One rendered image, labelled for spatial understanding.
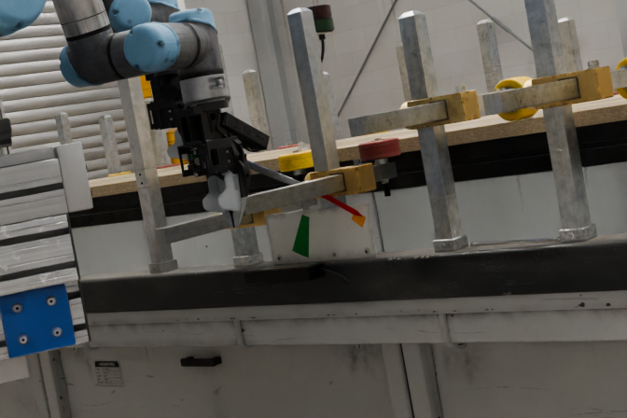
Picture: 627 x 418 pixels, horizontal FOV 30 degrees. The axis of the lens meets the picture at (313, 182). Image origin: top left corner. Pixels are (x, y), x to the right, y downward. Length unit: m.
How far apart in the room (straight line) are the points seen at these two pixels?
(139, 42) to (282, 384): 1.16
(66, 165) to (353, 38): 10.41
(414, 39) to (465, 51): 8.98
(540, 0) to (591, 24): 8.34
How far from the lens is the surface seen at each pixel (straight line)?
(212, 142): 1.90
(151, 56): 1.82
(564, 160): 1.92
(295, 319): 2.36
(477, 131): 2.25
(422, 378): 2.45
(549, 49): 1.91
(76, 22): 1.90
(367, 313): 2.23
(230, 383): 2.87
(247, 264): 2.37
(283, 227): 2.28
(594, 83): 1.87
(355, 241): 2.18
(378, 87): 11.75
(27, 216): 1.57
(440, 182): 2.05
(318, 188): 2.11
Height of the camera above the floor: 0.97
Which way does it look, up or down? 3 degrees down
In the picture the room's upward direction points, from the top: 10 degrees counter-clockwise
